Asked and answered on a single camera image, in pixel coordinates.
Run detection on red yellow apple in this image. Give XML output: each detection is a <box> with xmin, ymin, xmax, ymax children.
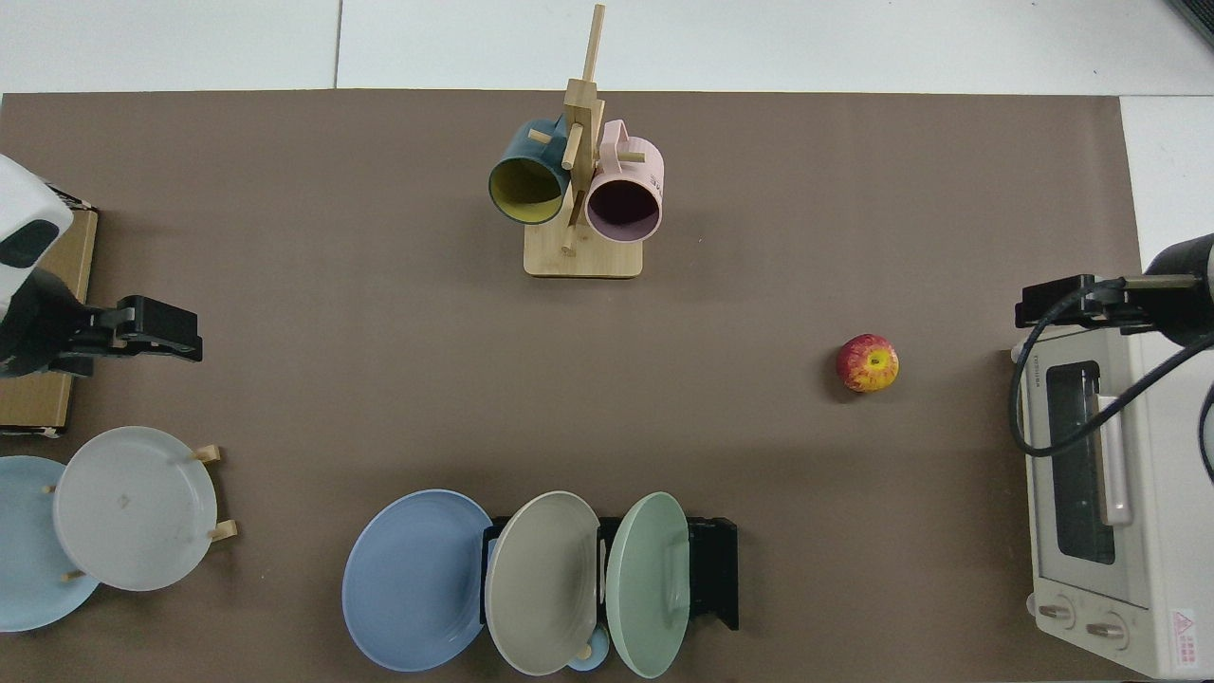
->
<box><xmin>836</xmin><ymin>333</ymin><xmax>900</xmax><ymax>394</ymax></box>

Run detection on grey plate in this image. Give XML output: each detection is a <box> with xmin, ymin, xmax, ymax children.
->
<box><xmin>52</xmin><ymin>426</ymin><xmax>218</xmax><ymax>592</ymax></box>

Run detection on wooden plate rack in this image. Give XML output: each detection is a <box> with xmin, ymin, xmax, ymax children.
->
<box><xmin>43</xmin><ymin>444</ymin><xmax>238</xmax><ymax>581</ymax></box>

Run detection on light blue plate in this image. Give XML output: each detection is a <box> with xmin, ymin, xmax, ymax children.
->
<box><xmin>0</xmin><ymin>455</ymin><xmax>101</xmax><ymax>633</ymax></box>

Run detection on black dish rack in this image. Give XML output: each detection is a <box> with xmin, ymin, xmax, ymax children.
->
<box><xmin>481</xmin><ymin>517</ymin><xmax>739</xmax><ymax>632</ymax></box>

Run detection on pale green plate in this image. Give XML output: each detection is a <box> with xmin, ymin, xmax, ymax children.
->
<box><xmin>606</xmin><ymin>491</ymin><xmax>691</xmax><ymax>679</ymax></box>

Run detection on beige plate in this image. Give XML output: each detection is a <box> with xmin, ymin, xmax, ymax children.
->
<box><xmin>485</xmin><ymin>490</ymin><xmax>602</xmax><ymax>676</ymax></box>

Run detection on pale toaster oven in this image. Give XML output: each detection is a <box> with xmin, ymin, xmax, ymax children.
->
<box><xmin>1010</xmin><ymin>323</ymin><xmax>1214</xmax><ymax>680</ymax></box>

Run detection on dark grey panel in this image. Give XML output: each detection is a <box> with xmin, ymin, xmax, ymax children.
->
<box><xmin>1165</xmin><ymin>0</ymin><xmax>1214</xmax><ymax>50</ymax></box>

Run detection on brown table cloth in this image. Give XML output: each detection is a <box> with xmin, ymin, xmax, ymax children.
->
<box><xmin>0</xmin><ymin>90</ymin><xmax>1144</xmax><ymax>683</ymax></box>

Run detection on pink cup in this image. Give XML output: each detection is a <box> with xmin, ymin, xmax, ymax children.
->
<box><xmin>585</xmin><ymin>120</ymin><xmax>665</xmax><ymax>242</ymax></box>

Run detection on wooden cup stand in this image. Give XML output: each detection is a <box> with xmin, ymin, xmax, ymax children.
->
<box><xmin>524</xmin><ymin>4</ymin><xmax>646</xmax><ymax>279</ymax></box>

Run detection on dark teal cup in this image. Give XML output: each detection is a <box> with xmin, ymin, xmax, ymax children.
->
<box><xmin>488</xmin><ymin>118</ymin><xmax>570</xmax><ymax>226</ymax></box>

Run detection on small blue round thing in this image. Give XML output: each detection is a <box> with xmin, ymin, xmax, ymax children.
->
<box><xmin>566</xmin><ymin>626</ymin><xmax>611</xmax><ymax>673</ymax></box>

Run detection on wire basket with wooden floor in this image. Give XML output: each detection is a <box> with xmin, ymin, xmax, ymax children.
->
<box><xmin>0</xmin><ymin>194</ymin><xmax>101</xmax><ymax>439</ymax></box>

